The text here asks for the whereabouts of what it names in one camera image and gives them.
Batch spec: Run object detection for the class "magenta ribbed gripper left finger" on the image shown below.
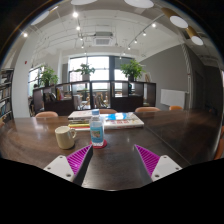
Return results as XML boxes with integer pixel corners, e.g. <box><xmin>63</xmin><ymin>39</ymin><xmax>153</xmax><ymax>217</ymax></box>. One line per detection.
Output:
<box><xmin>44</xmin><ymin>145</ymin><xmax>93</xmax><ymax>186</ymax></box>

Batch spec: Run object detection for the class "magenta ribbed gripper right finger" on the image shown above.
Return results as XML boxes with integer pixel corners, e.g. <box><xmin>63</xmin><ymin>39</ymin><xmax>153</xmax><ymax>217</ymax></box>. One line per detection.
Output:
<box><xmin>134</xmin><ymin>145</ymin><xmax>181</xmax><ymax>182</ymax></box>

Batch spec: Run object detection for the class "clear plastic water bottle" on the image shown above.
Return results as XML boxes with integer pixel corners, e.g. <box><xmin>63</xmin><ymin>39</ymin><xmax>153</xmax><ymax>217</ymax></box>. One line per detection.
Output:
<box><xmin>90</xmin><ymin>109</ymin><xmax>104</xmax><ymax>147</ymax></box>

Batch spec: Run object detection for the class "cream ceramic mug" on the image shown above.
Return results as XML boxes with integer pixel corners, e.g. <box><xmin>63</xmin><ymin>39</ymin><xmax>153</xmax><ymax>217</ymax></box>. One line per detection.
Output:
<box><xmin>55</xmin><ymin>126</ymin><xmax>77</xmax><ymax>149</ymax></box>

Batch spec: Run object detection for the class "red round coaster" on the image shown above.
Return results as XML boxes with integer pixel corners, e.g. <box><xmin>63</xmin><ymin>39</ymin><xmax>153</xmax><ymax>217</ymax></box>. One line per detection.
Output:
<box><xmin>93</xmin><ymin>139</ymin><xmax>107</xmax><ymax>149</ymax></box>

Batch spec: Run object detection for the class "stack of books left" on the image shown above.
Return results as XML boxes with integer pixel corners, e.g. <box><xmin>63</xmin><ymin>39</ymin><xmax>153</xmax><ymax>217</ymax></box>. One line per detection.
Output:
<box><xmin>68</xmin><ymin>110</ymin><xmax>92</xmax><ymax>131</ymax></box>

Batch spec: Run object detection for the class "orange chair far middle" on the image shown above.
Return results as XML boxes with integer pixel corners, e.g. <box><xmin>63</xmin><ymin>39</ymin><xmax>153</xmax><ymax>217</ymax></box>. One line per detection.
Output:
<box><xmin>135</xmin><ymin>107</ymin><xmax>160</xmax><ymax>112</ymax></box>

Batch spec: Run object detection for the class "orange chair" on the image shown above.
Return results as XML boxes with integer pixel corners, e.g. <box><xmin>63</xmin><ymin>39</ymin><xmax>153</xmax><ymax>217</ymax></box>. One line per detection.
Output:
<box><xmin>135</xmin><ymin>107</ymin><xmax>160</xmax><ymax>112</ymax></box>
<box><xmin>214</xmin><ymin>126</ymin><xmax>224</xmax><ymax>160</ymax></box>
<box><xmin>169</xmin><ymin>105</ymin><xmax>183</xmax><ymax>111</ymax></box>
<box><xmin>35</xmin><ymin>111</ymin><xmax>58</xmax><ymax>118</ymax></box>

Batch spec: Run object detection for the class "orange chair far left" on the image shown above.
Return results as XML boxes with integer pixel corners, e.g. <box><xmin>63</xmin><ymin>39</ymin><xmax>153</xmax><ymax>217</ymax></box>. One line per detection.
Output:
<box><xmin>35</xmin><ymin>111</ymin><xmax>58</xmax><ymax>118</ymax></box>

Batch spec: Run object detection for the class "orange chair far right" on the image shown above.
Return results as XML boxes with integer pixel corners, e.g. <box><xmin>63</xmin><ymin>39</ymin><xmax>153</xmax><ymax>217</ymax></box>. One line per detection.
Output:
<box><xmin>169</xmin><ymin>105</ymin><xmax>183</xmax><ymax>111</ymax></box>

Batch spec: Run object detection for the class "orange chair right side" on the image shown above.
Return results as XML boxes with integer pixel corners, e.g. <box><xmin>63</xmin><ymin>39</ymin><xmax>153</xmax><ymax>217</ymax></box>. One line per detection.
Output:
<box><xmin>214</xmin><ymin>126</ymin><xmax>224</xmax><ymax>160</ymax></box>

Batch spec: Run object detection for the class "white whiteboard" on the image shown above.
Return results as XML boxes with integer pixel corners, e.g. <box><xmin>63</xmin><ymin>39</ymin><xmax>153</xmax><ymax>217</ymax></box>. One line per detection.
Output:
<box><xmin>160</xmin><ymin>89</ymin><xmax>185</xmax><ymax>107</ymax></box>

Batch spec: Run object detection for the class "dark wooden shelf unit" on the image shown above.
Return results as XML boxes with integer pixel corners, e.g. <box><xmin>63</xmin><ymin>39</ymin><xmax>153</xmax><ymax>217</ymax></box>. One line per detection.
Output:
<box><xmin>33</xmin><ymin>80</ymin><xmax>156</xmax><ymax>116</ymax></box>

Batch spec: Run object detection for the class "potted plant left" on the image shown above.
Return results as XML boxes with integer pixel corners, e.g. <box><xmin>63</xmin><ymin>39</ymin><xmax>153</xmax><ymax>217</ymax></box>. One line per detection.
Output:
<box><xmin>40</xmin><ymin>66</ymin><xmax>58</xmax><ymax>87</ymax></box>

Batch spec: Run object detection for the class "potted plant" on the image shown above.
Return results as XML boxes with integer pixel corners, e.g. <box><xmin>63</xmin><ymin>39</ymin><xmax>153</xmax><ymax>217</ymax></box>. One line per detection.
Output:
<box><xmin>40</xmin><ymin>66</ymin><xmax>58</xmax><ymax>87</ymax></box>
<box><xmin>76</xmin><ymin>64</ymin><xmax>95</xmax><ymax>81</ymax></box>
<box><xmin>120</xmin><ymin>59</ymin><xmax>145</xmax><ymax>81</ymax></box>

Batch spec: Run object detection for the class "potted plant middle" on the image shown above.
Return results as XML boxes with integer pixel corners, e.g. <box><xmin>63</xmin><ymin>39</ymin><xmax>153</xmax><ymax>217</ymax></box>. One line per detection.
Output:
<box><xmin>76</xmin><ymin>64</ymin><xmax>95</xmax><ymax>81</ymax></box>

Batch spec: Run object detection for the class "potted plant right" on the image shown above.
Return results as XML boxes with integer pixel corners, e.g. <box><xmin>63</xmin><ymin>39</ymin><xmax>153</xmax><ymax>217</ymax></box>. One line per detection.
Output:
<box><xmin>120</xmin><ymin>59</ymin><xmax>145</xmax><ymax>81</ymax></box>

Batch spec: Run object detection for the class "ceiling air conditioner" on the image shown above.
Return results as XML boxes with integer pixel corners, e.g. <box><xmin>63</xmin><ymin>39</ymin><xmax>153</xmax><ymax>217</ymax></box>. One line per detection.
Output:
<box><xmin>93</xmin><ymin>32</ymin><xmax>113</xmax><ymax>46</ymax></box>

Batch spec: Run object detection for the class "round ceiling lamp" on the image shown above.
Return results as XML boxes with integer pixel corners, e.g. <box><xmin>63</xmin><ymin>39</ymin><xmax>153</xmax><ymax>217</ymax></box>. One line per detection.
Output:
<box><xmin>71</xmin><ymin>0</ymin><xmax>97</xmax><ymax>5</ymax></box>
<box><xmin>124</xmin><ymin>0</ymin><xmax>154</xmax><ymax>8</ymax></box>
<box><xmin>191</xmin><ymin>36</ymin><xmax>203</xmax><ymax>46</ymax></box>
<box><xmin>31</xmin><ymin>11</ymin><xmax>49</xmax><ymax>26</ymax></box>
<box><xmin>170</xmin><ymin>16</ymin><xmax>188</xmax><ymax>29</ymax></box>

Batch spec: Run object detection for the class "bookshelf at left wall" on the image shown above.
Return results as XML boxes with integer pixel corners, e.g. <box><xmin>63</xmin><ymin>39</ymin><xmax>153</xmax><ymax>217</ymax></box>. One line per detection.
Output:
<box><xmin>0</xmin><ymin>69</ymin><xmax>14</xmax><ymax>122</ymax></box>

